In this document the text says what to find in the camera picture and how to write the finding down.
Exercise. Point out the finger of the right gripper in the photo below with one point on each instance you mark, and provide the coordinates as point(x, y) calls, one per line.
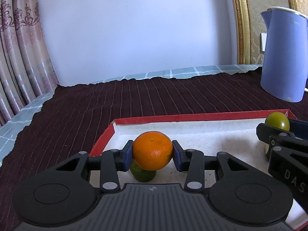
point(298, 126)
point(275, 131)

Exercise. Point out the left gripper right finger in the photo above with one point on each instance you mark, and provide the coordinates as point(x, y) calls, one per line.
point(192, 162)

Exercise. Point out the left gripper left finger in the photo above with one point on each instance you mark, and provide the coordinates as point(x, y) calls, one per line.
point(113, 161)

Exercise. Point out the green tomato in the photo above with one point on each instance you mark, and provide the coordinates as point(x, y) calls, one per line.
point(278, 120)

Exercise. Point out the green cucumber piece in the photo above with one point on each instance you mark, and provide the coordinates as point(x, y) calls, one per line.
point(140, 174)

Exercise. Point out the large orange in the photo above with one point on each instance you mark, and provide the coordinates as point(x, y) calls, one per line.
point(152, 150)

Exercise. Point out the dark brown round fruit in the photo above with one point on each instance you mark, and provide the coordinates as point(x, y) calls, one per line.
point(267, 152)

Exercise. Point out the red shallow cardboard tray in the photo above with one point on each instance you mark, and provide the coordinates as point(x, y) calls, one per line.
point(160, 204)

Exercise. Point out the dark maroon striped cloth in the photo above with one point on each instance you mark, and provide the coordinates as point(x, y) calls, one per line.
point(14, 172)

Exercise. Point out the blue electric kettle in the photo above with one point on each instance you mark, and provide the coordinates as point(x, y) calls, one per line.
point(284, 72)

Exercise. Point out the light blue checked bedsheet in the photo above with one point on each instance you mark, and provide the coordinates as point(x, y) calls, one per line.
point(70, 119)

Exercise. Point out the pink patterned curtain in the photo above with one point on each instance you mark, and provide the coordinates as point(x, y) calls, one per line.
point(26, 67)

